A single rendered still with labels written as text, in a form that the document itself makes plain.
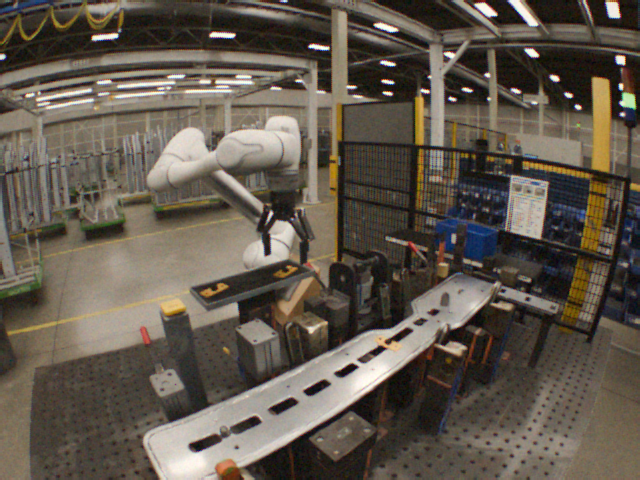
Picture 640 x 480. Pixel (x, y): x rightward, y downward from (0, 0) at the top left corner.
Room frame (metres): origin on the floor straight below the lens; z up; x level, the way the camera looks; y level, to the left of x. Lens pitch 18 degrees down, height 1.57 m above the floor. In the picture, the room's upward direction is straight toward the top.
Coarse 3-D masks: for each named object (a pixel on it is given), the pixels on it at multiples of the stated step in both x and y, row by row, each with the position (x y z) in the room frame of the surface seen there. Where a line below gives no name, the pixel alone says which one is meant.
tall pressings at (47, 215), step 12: (0, 144) 4.68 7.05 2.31; (36, 144) 5.52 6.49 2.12; (36, 156) 5.50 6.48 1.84; (12, 168) 5.03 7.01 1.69; (36, 168) 5.47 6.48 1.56; (12, 180) 4.85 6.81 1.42; (24, 180) 5.23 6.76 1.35; (36, 180) 5.41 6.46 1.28; (12, 192) 4.78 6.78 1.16; (24, 192) 5.04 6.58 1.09; (36, 192) 5.35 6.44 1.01; (12, 204) 4.65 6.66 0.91; (24, 204) 4.99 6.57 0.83; (36, 204) 5.32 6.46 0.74; (48, 204) 5.40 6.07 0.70; (12, 216) 4.58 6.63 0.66; (36, 216) 5.12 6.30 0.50; (48, 216) 5.33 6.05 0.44; (12, 228) 4.52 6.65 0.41
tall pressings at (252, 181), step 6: (258, 120) 8.77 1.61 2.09; (246, 126) 8.75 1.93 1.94; (252, 126) 8.57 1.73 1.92; (264, 126) 9.06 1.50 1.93; (252, 174) 8.42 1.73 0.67; (258, 174) 8.82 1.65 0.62; (246, 180) 8.63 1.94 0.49; (252, 180) 8.41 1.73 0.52; (258, 180) 8.79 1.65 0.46; (264, 180) 8.64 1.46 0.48; (246, 186) 8.59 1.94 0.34; (252, 186) 8.39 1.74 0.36; (264, 186) 8.69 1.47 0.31
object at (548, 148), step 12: (528, 144) 6.27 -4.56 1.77; (540, 144) 6.03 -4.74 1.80; (552, 144) 5.79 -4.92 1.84; (564, 144) 5.56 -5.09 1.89; (576, 144) 5.33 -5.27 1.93; (528, 156) 6.23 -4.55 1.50; (540, 156) 6.02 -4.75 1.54; (552, 156) 5.78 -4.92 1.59; (564, 156) 5.55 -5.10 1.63; (576, 156) 5.32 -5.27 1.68
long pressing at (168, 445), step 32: (448, 288) 1.14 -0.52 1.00; (480, 288) 1.12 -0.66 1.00; (416, 320) 0.91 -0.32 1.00; (448, 320) 0.90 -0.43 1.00; (352, 352) 0.75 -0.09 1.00; (384, 352) 0.74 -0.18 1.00; (416, 352) 0.74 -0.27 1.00; (288, 384) 0.61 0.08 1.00; (352, 384) 0.61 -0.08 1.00; (192, 416) 0.47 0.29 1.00; (224, 416) 0.49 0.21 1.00; (288, 416) 0.50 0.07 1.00; (320, 416) 0.51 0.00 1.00; (160, 448) 0.36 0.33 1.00; (224, 448) 0.39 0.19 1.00; (256, 448) 0.40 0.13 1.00
